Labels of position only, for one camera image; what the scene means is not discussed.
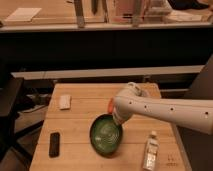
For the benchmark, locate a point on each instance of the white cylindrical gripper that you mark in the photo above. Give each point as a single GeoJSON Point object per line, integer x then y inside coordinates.
{"type": "Point", "coordinates": [120, 116]}

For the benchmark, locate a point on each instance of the green ceramic bowl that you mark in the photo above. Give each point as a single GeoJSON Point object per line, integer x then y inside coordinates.
{"type": "Point", "coordinates": [105, 135]}

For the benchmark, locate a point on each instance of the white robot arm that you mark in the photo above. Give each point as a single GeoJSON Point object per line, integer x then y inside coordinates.
{"type": "Point", "coordinates": [193, 114]}

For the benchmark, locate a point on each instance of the orange carrot toy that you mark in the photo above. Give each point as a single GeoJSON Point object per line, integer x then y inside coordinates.
{"type": "Point", "coordinates": [110, 106]}

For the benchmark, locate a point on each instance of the clear plastic bottle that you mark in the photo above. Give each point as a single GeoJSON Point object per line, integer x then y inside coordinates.
{"type": "Point", "coordinates": [150, 152]}

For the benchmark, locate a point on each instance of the white sponge block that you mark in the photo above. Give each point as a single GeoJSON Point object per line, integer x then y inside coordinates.
{"type": "Point", "coordinates": [65, 102]}

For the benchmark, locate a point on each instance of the black phone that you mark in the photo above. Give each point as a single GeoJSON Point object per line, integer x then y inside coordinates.
{"type": "Point", "coordinates": [54, 147]}

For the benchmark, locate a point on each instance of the white paper sheet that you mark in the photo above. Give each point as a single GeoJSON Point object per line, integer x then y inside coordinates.
{"type": "Point", "coordinates": [22, 15]}

